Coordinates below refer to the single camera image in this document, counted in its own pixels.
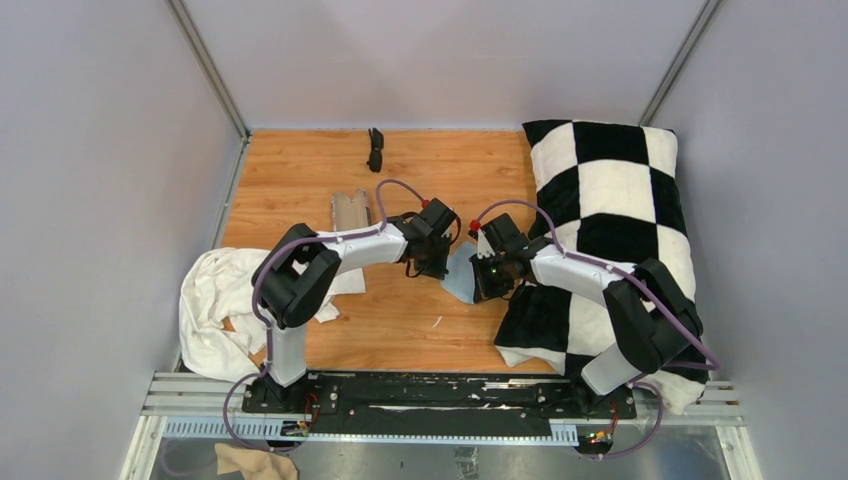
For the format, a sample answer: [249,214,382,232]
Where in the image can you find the white crumpled cloth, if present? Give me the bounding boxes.
[178,247,366,386]

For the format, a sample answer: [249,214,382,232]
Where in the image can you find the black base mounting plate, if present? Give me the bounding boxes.
[242,370,633,426]

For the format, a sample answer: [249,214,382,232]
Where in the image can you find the aluminium frame rail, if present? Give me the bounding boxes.
[142,376,746,446]

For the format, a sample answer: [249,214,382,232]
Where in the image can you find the beige cloth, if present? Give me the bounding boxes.
[214,443,299,480]

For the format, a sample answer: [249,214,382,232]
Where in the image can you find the black white checkered pillow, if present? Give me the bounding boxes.
[494,119,696,374]

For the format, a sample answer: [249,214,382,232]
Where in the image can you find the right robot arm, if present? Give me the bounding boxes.
[469,214,704,418]

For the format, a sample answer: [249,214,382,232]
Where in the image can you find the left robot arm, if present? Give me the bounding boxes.
[251,198,461,413]

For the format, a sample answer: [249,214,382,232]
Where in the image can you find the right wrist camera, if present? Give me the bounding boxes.
[468,219,495,259]

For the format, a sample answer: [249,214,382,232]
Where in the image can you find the blue cleaning cloth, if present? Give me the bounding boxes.
[440,242,477,305]

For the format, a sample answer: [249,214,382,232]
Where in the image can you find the black sunglasses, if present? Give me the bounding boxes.
[367,128,385,173]

